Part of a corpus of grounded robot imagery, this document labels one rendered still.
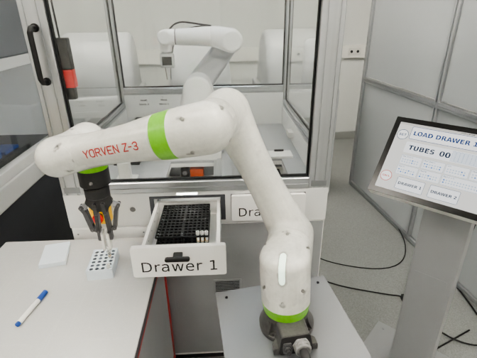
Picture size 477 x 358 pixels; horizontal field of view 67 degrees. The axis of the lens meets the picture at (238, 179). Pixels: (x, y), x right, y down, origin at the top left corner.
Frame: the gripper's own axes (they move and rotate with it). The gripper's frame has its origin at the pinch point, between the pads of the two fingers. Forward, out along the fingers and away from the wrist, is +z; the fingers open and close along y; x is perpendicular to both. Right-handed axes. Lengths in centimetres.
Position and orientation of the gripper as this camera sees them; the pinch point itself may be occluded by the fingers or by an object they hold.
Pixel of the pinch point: (106, 239)
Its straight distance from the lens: 130.6
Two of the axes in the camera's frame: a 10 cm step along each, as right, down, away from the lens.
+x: 1.4, 4.1, -9.0
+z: 0.1, 9.1, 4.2
